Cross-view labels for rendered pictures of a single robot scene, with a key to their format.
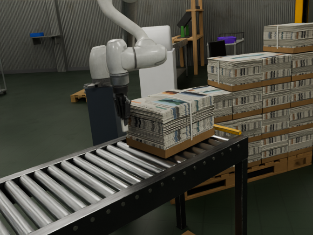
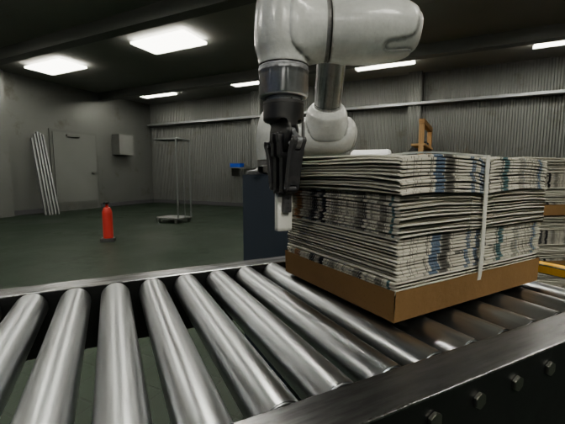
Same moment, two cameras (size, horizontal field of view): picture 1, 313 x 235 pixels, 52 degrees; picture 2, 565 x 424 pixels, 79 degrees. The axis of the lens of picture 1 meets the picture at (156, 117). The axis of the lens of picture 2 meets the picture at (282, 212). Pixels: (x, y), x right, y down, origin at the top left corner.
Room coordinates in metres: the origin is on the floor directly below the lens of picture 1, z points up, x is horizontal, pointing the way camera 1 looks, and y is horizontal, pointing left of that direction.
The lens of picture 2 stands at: (0.88, 0.02, 1.00)
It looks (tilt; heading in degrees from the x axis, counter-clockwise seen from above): 6 degrees down; 13
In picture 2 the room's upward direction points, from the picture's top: straight up
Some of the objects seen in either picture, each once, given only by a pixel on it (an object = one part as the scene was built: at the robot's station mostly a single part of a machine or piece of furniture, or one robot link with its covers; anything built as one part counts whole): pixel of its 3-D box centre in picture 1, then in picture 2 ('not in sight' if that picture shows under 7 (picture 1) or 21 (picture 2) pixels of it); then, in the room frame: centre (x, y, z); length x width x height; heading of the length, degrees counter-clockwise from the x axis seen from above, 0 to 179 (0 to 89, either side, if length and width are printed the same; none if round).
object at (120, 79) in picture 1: (119, 79); (283, 85); (1.51, 0.16, 1.16); 0.09 x 0.09 x 0.06
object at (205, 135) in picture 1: (184, 130); (442, 257); (1.65, -0.15, 0.83); 0.29 x 0.16 x 0.04; 42
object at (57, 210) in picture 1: (43, 197); not in sight; (1.13, 0.48, 0.77); 0.47 x 0.05 x 0.05; 39
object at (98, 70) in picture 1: (102, 61); (278, 133); (2.27, 0.35, 1.17); 0.18 x 0.16 x 0.22; 102
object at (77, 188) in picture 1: (73, 185); (60, 361); (1.21, 0.38, 0.77); 0.47 x 0.05 x 0.05; 39
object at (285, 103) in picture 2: (121, 93); (283, 126); (1.51, 0.16, 1.09); 0.08 x 0.07 x 0.09; 39
